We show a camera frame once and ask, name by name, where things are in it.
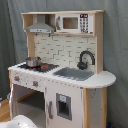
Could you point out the white microwave door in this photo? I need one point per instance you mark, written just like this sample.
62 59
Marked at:
74 23

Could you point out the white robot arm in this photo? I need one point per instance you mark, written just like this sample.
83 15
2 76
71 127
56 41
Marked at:
19 121

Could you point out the wooden toy kitchen unit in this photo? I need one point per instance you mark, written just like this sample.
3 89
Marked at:
63 49

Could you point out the grey toy sink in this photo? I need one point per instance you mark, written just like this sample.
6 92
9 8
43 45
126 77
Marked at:
74 74

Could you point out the black toy faucet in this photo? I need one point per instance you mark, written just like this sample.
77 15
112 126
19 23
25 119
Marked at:
83 64

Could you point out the black toy stovetop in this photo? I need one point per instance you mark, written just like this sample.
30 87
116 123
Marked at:
43 67

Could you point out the silver toy pot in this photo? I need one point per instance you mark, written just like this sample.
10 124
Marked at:
33 61

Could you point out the right red stove knob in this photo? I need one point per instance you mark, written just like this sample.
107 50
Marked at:
35 83

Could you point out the red stove knob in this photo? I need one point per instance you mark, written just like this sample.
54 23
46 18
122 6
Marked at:
35 83
16 78

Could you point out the white dishwasher cabinet door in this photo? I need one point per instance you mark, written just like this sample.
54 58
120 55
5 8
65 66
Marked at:
64 108

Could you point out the grey range hood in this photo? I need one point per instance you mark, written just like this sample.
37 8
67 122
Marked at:
41 26

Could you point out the left red stove knob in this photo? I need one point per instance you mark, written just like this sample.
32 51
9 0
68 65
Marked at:
16 78

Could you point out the white oven door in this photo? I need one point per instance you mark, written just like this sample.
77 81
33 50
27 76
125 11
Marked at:
12 103

